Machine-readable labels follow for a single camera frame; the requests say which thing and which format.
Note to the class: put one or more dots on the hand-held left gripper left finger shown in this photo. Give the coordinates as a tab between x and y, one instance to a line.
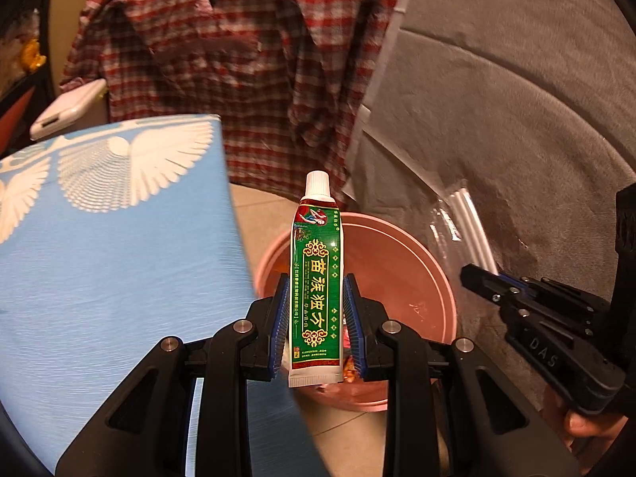
280	328

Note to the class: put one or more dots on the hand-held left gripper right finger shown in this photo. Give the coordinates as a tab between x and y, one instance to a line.
354	328

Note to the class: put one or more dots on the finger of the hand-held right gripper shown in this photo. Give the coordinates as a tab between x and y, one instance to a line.
497	290
556	294

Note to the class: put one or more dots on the green ointment tube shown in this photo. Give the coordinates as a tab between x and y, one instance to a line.
315	283

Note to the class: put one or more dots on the pink plastic bucket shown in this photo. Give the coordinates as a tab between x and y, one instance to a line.
397	283

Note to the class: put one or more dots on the clear packet of white sticks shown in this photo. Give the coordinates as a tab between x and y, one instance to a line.
462	228

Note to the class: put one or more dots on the person's right hand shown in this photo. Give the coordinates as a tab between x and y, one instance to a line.
586	427

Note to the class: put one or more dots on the blue wing print tablecloth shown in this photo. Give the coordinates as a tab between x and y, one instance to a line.
124	268

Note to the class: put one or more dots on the grey fabric sofa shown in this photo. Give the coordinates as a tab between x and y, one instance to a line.
497	109

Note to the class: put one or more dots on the red plaid shirt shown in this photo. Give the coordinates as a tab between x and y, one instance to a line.
248	84

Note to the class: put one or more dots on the white bin lid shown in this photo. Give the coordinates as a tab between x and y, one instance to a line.
69	109

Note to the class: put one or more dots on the black metal shelf rack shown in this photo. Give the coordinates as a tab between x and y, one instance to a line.
45	89

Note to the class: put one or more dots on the clear bags of food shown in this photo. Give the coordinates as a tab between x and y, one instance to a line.
15	35

